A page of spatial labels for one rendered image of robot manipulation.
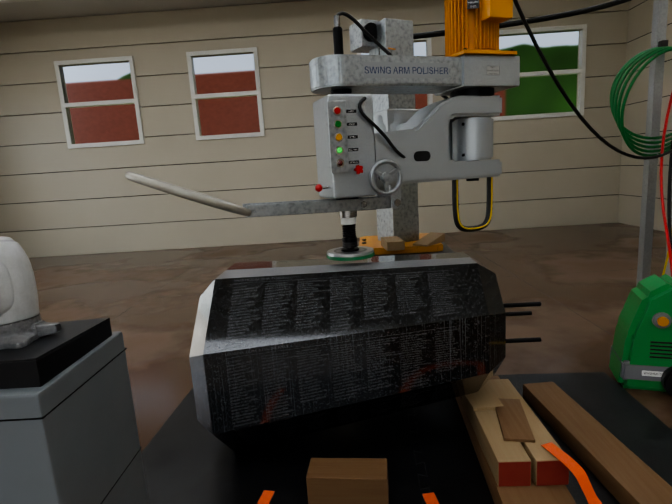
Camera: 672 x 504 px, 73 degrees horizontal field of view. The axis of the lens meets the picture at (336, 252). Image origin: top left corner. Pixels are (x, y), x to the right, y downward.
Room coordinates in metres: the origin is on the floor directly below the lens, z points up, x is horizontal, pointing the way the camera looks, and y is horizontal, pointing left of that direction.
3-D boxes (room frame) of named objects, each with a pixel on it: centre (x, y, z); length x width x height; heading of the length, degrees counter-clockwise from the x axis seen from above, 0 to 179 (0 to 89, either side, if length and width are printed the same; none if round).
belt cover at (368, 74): (2.12, -0.40, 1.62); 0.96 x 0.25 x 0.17; 109
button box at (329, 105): (1.88, -0.04, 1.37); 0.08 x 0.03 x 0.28; 109
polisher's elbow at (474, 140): (2.22, -0.69, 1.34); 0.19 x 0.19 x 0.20
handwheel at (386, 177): (1.94, -0.22, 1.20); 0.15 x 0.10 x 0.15; 109
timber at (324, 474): (1.53, 0.01, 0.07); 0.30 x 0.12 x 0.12; 83
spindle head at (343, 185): (2.04, -0.14, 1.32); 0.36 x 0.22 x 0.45; 109
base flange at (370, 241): (2.81, -0.40, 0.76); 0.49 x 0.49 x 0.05; 86
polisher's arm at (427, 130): (2.13, -0.44, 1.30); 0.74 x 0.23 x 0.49; 109
